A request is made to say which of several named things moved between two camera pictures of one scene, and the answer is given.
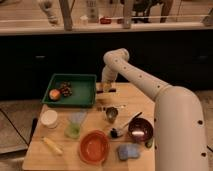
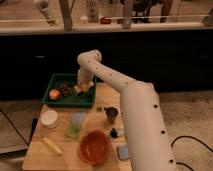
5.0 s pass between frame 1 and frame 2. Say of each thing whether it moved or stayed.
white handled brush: stayed
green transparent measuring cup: stayed
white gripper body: moved
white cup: stayed
